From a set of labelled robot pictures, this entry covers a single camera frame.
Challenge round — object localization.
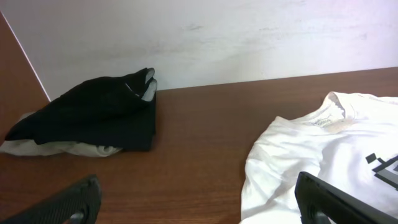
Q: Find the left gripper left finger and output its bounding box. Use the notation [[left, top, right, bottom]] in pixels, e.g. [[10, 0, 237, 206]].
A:
[[1, 175, 102, 224]]

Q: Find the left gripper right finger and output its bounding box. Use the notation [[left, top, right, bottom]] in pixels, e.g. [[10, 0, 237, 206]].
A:
[[295, 172, 397, 224]]

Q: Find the grey folded garment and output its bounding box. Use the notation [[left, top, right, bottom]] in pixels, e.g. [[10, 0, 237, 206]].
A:
[[125, 68, 157, 101]]

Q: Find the cream folded garment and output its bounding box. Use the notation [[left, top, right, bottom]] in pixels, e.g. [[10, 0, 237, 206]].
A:
[[1, 139, 123, 157]]

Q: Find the white t-shirt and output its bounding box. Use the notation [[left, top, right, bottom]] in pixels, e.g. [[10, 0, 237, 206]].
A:
[[241, 92, 397, 223]]

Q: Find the black folded garment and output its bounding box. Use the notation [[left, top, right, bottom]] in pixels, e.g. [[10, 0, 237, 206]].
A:
[[5, 75, 156, 151]]

